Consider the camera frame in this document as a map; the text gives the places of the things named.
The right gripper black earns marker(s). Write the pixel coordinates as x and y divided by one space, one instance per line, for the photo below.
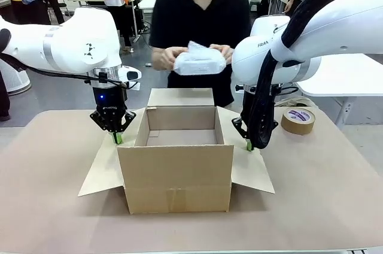
248 104

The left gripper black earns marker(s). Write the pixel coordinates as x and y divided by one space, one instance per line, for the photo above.
109 101

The brown packing tape roll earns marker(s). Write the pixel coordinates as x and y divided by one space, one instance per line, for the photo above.
297 122

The brown cardboard box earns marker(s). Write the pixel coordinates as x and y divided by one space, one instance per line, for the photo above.
176 170

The bubble-wrapped clock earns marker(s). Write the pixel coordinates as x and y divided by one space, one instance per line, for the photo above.
200 62

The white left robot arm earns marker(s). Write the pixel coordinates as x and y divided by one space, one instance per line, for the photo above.
60 47

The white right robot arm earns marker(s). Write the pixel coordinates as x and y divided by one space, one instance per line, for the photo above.
329 20

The person's right forearm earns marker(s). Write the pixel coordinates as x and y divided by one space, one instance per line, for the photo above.
157 59

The person's left hand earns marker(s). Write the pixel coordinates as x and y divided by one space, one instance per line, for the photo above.
226 51

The person's right hand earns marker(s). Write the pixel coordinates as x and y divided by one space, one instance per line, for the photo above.
170 56

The beige cloth bag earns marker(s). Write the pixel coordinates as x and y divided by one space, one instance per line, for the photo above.
294 102

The white side table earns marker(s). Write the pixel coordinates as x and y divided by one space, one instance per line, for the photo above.
344 80

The green stool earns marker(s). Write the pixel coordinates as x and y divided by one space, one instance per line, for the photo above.
254 5

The person in black shirt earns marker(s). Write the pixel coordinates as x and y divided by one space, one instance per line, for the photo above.
197 17

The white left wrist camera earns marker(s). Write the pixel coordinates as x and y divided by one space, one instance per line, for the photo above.
131 75

